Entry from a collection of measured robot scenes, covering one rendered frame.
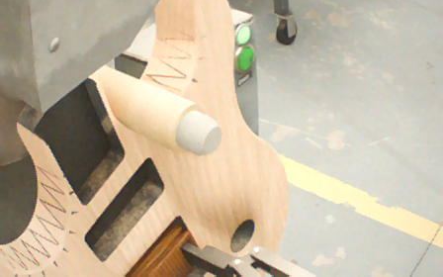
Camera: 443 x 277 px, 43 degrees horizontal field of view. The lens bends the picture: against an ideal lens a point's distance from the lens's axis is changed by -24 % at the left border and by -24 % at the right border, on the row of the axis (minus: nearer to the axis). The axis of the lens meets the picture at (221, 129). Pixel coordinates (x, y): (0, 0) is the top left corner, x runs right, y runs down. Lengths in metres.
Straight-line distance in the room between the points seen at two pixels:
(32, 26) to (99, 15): 0.04
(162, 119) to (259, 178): 0.21
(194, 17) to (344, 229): 1.67
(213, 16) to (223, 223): 0.20
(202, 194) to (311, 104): 2.06
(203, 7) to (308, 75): 2.30
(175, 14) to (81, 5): 0.27
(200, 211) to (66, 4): 0.37
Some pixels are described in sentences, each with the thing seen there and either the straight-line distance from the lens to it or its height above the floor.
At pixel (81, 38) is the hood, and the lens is 0.24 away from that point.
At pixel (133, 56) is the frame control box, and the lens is 0.78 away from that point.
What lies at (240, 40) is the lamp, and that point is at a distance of 0.82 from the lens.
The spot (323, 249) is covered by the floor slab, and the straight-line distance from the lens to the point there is 2.04.
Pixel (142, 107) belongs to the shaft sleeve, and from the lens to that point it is 0.44.
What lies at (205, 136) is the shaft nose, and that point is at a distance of 0.42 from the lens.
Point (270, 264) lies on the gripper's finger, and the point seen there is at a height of 1.10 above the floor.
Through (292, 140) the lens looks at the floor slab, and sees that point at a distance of 2.44.
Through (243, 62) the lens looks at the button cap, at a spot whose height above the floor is 1.07.
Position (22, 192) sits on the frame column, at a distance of 0.87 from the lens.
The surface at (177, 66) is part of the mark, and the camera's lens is 0.51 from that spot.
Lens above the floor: 1.52
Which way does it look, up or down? 37 degrees down
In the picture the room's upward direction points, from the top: 3 degrees counter-clockwise
